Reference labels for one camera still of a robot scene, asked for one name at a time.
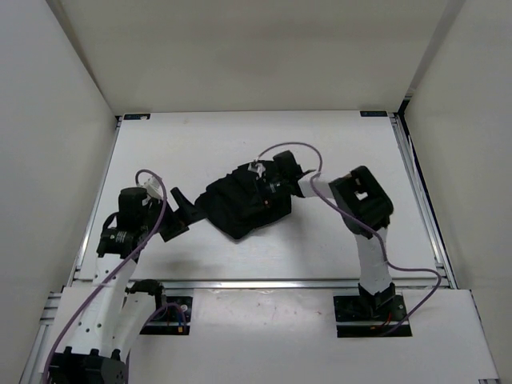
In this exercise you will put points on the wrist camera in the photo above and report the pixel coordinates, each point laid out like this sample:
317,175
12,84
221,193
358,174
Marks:
153,188
258,168

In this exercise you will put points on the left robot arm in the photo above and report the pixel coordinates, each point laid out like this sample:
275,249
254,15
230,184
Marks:
94,345

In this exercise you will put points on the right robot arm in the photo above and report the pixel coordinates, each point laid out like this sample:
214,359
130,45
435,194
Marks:
365,209

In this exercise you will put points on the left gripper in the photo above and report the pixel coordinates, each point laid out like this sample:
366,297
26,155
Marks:
189,213

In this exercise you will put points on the front aluminium rail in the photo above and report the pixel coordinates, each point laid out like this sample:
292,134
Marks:
260,284

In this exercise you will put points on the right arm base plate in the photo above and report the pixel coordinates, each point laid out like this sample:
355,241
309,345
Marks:
352,320

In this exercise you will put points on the black pleated skirt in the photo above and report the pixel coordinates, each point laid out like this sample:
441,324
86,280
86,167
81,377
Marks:
234,205

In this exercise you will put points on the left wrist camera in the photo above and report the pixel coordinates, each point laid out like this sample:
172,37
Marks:
153,188

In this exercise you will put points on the left aluminium rail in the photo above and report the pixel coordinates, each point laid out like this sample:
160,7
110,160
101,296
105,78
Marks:
30,373

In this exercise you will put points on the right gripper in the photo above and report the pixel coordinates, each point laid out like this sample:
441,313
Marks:
267,201

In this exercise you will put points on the right blue corner label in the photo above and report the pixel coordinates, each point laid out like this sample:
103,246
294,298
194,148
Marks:
373,114

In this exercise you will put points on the blue corner label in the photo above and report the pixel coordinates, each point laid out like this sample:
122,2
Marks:
373,114
136,117

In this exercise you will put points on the left blue corner label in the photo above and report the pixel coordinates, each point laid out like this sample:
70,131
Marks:
136,117

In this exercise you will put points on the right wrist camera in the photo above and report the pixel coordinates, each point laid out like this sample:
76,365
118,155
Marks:
258,168

